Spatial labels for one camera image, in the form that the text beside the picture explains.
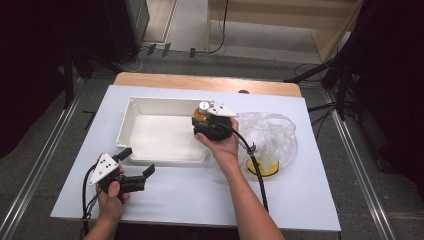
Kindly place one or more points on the black metal stand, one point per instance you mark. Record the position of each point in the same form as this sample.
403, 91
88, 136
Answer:
69, 83

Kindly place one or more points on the black curtain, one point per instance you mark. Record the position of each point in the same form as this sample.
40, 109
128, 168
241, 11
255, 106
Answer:
30, 60
393, 83

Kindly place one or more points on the clear printed plastic bag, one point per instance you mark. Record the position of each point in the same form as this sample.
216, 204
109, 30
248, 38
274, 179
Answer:
270, 140

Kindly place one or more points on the wooden table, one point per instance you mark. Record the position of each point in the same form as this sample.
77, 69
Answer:
200, 81

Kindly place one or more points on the dark cabinet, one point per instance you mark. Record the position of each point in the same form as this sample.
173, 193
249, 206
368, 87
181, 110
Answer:
133, 26

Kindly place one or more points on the orange bottle with white cap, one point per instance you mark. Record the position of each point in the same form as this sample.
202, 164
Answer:
201, 111

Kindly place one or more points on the metal floor rail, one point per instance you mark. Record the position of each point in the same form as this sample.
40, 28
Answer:
36, 166
360, 166

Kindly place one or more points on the black tripod stand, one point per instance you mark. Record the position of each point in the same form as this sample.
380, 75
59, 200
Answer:
333, 73

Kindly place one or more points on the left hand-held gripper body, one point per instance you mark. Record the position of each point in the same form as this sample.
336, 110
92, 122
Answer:
110, 173

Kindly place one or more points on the person's left hand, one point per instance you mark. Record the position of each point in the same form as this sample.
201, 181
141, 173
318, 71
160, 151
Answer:
111, 205

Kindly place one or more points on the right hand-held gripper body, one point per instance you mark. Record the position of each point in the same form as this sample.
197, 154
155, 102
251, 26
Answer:
220, 126

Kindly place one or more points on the light wooden frame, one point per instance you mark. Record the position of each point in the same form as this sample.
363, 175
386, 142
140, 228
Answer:
266, 13

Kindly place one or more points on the white table mat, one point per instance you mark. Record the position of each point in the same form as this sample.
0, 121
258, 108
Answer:
186, 200

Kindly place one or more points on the person's right hand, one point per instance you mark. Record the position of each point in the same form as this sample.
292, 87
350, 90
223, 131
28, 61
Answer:
226, 150

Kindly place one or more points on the white plastic tray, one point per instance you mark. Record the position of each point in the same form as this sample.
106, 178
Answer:
160, 140

